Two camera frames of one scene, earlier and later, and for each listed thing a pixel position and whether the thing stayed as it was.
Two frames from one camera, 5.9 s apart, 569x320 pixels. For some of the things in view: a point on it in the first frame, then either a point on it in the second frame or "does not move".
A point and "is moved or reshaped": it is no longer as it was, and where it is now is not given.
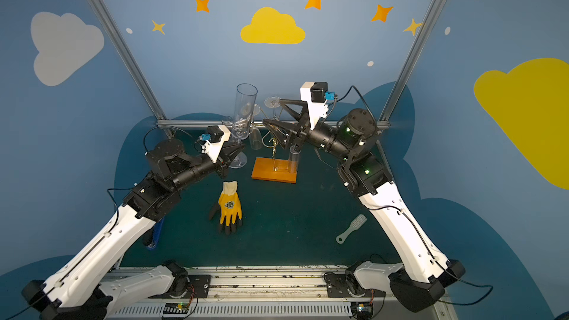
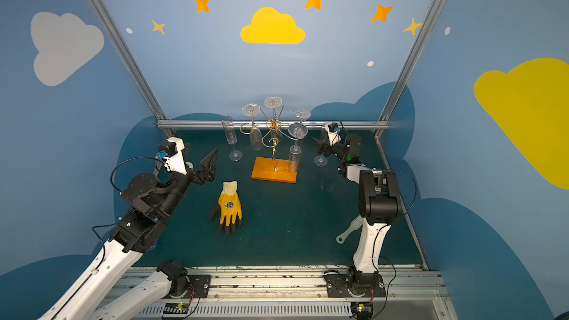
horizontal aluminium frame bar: x=270 y=123 does not move
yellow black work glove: x=229 y=209 does not move
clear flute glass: x=246 y=95 is moved or reshaped
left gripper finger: x=230 y=150 -> x=209 y=164
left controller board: x=175 y=310 does not move
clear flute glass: x=294 y=160 does not move
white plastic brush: x=355 y=225 does not move
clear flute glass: x=273 y=102 does not move
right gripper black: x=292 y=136 -> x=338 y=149
